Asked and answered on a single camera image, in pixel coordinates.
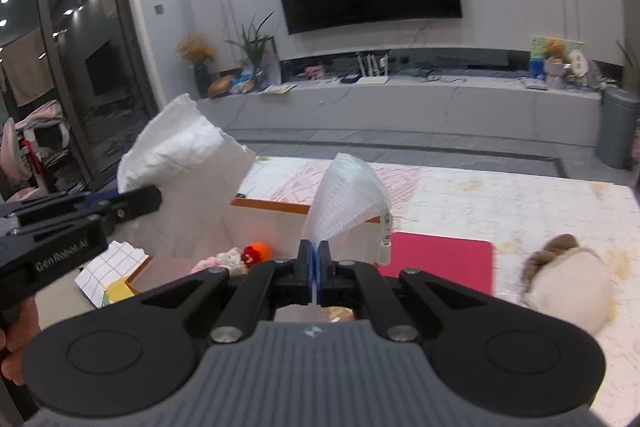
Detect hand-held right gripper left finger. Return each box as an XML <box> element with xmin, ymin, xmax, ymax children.
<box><xmin>141</xmin><ymin>239</ymin><xmax>315</xmax><ymax>343</ymax></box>

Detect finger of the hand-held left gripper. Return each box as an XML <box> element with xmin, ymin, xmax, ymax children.
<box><xmin>10</xmin><ymin>185</ymin><xmax>163</xmax><ymax>238</ymax></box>
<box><xmin>0</xmin><ymin>189</ymin><xmax>123</xmax><ymax>220</ymax></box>

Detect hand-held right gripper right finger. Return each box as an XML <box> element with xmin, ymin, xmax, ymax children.
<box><xmin>316</xmin><ymin>239</ymin><xmax>485</xmax><ymax>343</ymax></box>

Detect small orange toy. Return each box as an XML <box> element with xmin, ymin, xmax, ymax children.
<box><xmin>241</xmin><ymin>242</ymin><xmax>273</xmax><ymax>268</ymax></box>

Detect orange cardboard box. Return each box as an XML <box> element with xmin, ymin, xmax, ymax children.
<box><xmin>122</xmin><ymin>198</ymin><xmax>383</xmax><ymax>308</ymax></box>

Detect white cloth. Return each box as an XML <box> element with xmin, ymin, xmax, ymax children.
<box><xmin>116</xmin><ymin>93</ymin><xmax>258</xmax><ymax>258</ymax></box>

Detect clear plastic bag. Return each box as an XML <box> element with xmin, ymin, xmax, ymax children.
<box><xmin>301</xmin><ymin>153</ymin><xmax>393</xmax><ymax>263</ymax></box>

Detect pink knitted cloth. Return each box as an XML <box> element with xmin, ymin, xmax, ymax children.
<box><xmin>192</xmin><ymin>247</ymin><xmax>251</xmax><ymax>275</ymax></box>

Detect person's left hand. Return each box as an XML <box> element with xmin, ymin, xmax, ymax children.
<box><xmin>0</xmin><ymin>297</ymin><xmax>43</xmax><ymax>388</ymax></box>

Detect rack with pink clothes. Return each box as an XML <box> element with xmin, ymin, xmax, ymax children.
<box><xmin>0</xmin><ymin>102</ymin><xmax>71</xmax><ymax>202</ymax></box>

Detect red cube box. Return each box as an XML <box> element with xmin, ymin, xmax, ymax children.
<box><xmin>376</xmin><ymin>231</ymin><xmax>495</xmax><ymax>297</ymax></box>

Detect golden round ornament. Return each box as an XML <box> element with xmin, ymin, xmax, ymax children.
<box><xmin>207</xmin><ymin>76</ymin><xmax>236</xmax><ymax>98</ymax></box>

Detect glass sliding door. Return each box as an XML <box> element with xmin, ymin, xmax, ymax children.
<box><xmin>0</xmin><ymin>0</ymin><xmax>166</xmax><ymax>202</ymax></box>

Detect blue snack packets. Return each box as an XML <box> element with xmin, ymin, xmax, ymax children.
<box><xmin>227</xmin><ymin>74</ymin><xmax>258</xmax><ymax>94</ymax></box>

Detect dried yellow flowers in vase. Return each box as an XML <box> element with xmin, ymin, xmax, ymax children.
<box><xmin>176</xmin><ymin>32</ymin><xmax>216</xmax><ymax>98</ymax></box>

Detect white marble television cabinet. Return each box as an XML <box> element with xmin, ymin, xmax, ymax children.
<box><xmin>197</xmin><ymin>72</ymin><xmax>603</xmax><ymax>148</ymax></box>

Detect white lace tablecloth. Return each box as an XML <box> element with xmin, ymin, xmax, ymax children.
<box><xmin>240</xmin><ymin>154</ymin><xmax>640</xmax><ymax>427</ymax></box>

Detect green potted plant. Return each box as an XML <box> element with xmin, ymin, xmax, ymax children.
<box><xmin>225</xmin><ymin>12</ymin><xmax>281</xmax><ymax>92</ymax></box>

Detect white router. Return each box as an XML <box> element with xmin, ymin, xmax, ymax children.
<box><xmin>356</xmin><ymin>52</ymin><xmax>391</xmax><ymax>85</ymax></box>

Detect beige and brown plush toy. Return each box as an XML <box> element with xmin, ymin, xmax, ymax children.
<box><xmin>519</xmin><ymin>233</ymin><xmax>615</xmax><ymax>334</ymax></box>

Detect grey trash bin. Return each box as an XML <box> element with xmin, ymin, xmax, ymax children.
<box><xmin>596</xmin><ymin>87</ymin><xmax>640</xmax><ymax>170</ymax></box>

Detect white round plaque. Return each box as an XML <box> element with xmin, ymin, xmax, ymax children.
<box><xmin>567</xmin><ymin>49</ymin><xmax>591</xmax><ymax>75</ymax></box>

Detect green picture card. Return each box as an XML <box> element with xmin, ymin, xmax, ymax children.
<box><xmin>530</xmin><ymin>35</ymin><xmax>585</xmax><ymax>58</ymax></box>

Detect black cables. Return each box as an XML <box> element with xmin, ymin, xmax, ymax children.
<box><xmin>410</xmin><ymin>62</ymin><xmax>466</xmax><ymax>82</ymax></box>

